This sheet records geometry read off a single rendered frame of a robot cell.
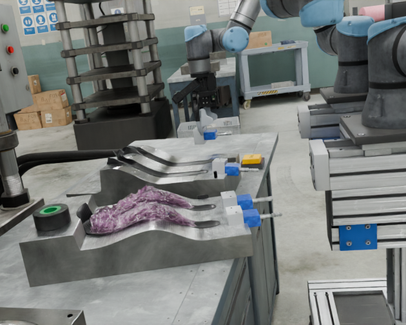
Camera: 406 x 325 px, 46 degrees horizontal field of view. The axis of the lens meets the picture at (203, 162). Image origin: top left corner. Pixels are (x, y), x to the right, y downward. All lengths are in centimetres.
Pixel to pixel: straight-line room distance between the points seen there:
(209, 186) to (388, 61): 58
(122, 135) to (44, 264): 433
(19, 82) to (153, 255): 114
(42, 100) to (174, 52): 223
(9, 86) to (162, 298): 122
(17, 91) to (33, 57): 643
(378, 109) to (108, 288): 71
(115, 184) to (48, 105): 663
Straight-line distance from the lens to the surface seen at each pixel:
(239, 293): 148
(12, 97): 198
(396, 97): 113
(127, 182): 142
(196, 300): 96
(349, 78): 161
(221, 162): 137
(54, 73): 833
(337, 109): 161
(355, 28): 160
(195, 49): 161
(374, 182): 116
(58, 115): 799
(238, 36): 148
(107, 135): 543
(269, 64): 779
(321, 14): 87
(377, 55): 113
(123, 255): 108
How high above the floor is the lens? 131
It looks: 16 degrees down
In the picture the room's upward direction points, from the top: 7 degrees counter-clockwise
